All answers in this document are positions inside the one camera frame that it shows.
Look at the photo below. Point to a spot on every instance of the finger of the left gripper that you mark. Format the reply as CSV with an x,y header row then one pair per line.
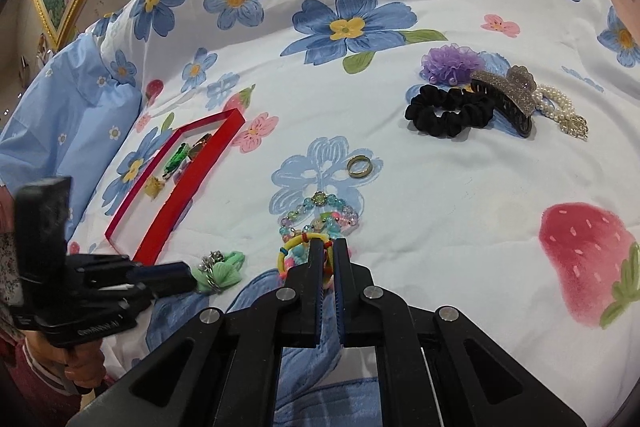
x,y
163,281

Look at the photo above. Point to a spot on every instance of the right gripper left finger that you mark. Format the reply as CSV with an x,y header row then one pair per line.
x,y
303,314

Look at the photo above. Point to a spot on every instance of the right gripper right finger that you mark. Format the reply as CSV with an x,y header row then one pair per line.
x,y
354,321

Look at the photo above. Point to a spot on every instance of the green bow hair clip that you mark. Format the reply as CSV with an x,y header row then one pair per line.
x,y
218,271

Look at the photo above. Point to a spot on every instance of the yellow flower hair clip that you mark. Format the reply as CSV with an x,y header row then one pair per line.
x,y
153,186

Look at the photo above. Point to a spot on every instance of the red jewelry tray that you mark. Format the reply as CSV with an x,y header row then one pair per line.
x,y
141,226

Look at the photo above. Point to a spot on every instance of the left hand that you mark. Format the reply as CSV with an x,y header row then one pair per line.
x,y
83,365

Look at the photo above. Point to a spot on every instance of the blue pillow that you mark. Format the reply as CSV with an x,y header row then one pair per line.
x,y
71,122

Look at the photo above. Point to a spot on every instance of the black scrunchie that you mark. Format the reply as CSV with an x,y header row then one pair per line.
x,y
446,113

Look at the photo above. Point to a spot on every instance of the floral white bedsheet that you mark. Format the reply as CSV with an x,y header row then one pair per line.
x,y
535,239

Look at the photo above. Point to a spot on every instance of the rhinestone claw hair clip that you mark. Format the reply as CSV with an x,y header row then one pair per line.
x,y
513,95

